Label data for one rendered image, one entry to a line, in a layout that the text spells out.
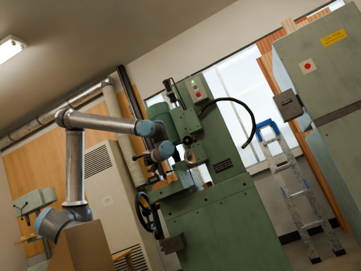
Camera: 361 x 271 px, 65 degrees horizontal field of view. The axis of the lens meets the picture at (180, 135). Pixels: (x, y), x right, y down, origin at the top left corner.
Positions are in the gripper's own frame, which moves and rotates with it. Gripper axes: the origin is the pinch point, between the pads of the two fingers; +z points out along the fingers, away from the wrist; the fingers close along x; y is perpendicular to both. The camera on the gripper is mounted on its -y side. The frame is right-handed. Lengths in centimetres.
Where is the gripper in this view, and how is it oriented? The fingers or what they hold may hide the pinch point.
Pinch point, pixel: (149, 162)
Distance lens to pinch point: 189.0
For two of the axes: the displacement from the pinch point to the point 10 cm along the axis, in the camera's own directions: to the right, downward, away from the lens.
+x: 2.6, 9.5, -1.9
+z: -4.2, 2.9, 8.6
